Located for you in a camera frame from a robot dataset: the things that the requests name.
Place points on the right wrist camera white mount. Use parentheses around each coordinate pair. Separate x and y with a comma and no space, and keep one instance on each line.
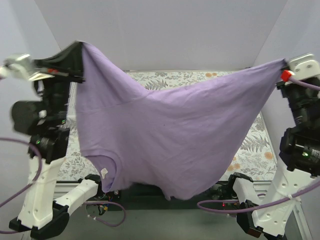
(301,68)

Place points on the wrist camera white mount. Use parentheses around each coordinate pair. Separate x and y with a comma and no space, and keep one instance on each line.
(301,68)
(21,66)

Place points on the aluminium frame rail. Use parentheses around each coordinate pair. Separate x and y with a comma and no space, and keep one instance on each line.
(261,187)

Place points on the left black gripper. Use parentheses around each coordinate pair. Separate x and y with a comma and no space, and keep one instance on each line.
(61,73)

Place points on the floral table cloth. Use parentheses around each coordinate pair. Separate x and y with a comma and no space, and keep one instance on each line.
(255,157)

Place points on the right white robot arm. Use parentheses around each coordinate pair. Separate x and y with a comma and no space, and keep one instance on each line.
(297,168)

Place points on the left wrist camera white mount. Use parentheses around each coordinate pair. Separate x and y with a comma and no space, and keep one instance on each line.
(21,66)

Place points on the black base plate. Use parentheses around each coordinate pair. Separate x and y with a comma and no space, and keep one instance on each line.
(149,197)

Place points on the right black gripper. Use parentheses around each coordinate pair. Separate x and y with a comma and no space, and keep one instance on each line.
(282,85)

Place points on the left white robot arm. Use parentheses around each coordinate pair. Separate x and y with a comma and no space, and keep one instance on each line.
(44,121)

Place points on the purple t shirt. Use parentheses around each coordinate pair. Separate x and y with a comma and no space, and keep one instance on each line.
(181,139)

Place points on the white plastic basket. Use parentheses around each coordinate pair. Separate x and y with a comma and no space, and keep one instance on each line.
(71,112)

